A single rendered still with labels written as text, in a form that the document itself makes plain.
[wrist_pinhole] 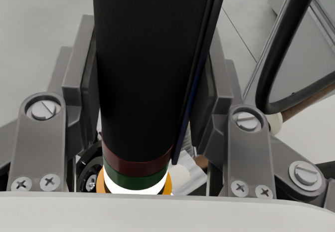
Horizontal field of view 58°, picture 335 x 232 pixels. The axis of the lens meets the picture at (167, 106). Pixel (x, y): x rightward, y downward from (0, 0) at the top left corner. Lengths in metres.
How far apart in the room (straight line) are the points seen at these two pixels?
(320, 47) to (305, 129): 0.81
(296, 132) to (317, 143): 0.04
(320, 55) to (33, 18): 2.33
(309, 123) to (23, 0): 2.92
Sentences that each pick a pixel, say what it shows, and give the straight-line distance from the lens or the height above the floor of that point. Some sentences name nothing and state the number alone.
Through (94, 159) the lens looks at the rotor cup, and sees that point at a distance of 0.40.
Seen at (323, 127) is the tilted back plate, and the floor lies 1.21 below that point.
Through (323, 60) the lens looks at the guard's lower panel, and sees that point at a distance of 1.32.
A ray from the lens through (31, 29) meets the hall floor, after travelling 2.82.
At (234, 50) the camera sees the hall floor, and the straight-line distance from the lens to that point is 2.77.
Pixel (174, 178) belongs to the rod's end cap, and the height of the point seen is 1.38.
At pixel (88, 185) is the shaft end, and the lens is 0.39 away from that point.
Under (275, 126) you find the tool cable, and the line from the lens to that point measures 0.27.
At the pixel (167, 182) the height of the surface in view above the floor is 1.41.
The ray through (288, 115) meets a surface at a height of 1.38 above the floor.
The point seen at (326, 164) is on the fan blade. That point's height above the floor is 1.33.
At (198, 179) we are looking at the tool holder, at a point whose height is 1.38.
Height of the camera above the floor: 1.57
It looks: 48 degrees down
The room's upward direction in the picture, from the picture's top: 10 degrees clockwise
